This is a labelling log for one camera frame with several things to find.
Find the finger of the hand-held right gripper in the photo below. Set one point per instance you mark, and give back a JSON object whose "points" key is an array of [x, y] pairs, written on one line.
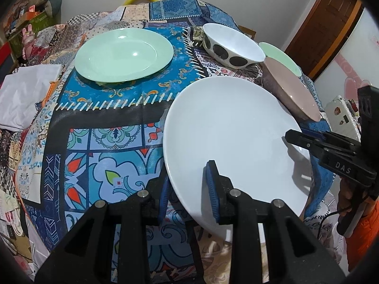
{"points": [[308, 142], [315, 129]]}

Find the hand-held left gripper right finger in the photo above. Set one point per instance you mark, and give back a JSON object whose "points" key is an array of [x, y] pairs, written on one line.
{"points": [[212, 189]]}

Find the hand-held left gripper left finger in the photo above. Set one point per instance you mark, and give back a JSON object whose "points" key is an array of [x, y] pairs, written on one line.
{"points": [[164, 201]]}

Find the pink bowl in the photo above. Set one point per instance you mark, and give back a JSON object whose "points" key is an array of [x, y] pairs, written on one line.
{"points": [[293, 90]]}

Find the white plate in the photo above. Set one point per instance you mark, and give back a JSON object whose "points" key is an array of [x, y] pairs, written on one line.
{"points": [[237, 124]]}

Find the green bowl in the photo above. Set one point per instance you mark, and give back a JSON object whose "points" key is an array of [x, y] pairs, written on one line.
{"points": [[278, 53]]}

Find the white bowl with black dots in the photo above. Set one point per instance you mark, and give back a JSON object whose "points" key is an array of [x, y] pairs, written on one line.
{"points": [[234, 41]]}

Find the green plate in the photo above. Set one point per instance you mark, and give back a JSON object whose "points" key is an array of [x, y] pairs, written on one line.
{"points": [[124, 54]]}

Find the person's right forearm orange sleeve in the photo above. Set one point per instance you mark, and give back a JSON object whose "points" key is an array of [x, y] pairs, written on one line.
{"points": [[362, 236]]}

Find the person's right hand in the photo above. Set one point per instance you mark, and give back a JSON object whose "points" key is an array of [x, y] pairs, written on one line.
{"points": [[347, 196]]}

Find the white appliance with stickers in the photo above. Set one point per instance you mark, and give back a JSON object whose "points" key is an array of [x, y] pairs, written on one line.
{"points": [[340, 115]]}

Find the patchwork printed tablecloth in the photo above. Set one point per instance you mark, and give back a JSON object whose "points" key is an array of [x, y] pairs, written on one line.
{"points": [[118, 118]]}

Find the brown wooden door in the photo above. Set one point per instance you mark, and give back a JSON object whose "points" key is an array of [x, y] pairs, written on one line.
{"points": [[325, 23]]}

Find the cardboard box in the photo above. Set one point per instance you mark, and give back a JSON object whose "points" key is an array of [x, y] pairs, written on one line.
{"points": [[248, 32]]}

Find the pile of papers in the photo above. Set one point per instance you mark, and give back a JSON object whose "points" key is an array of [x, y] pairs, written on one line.
{"points": [[13, 222]]}

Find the white folded cloth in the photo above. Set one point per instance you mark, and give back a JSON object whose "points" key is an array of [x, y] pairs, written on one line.
{"points": [[28, 94]]}

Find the pink bunny toy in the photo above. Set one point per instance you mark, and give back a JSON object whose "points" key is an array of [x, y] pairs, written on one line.
{"points": [[28, 40]]}

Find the red box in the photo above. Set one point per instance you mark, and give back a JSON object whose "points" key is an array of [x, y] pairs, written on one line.
{"points": [[4, 53]]}

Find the green box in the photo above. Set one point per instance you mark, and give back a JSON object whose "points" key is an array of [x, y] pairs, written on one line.
{"points": [[35, 25]]}

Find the pink heart wall sticker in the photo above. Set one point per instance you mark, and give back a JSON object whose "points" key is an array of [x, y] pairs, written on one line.
{"points": [[352, 82]]}

